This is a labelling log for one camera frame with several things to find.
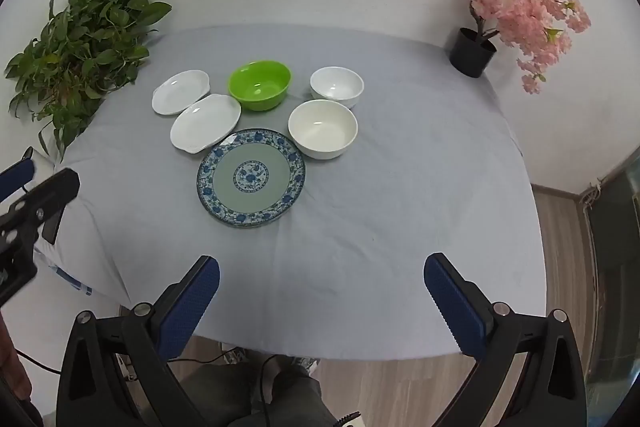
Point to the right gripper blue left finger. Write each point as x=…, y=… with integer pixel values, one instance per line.
x=161, y=330

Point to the white oval dish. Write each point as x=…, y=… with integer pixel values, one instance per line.
x=205, y=123
x=179, y=92

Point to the blue patterned round plate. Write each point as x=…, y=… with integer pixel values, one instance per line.
x=251, y=178

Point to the grey tablecloth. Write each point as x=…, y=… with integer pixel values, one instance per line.
x=434, y=168

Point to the black flower pot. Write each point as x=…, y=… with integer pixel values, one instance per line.
x=469, y=56

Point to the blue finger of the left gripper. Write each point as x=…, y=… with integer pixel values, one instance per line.
x=15, y=177
x=42, y=207

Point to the green leafy potted plant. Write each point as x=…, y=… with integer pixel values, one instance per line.
x=86, y=51

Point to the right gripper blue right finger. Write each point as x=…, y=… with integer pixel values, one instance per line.
x=471, y=318

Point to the cream white bowl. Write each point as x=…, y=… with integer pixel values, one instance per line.
x=323, y=129

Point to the green plastic bowl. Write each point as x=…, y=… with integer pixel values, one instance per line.
x=260, y=86

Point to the person left hand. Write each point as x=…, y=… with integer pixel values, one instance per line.
x=12, y=369

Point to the pink blossom artificial tree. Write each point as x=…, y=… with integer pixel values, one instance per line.
x=540, y=29

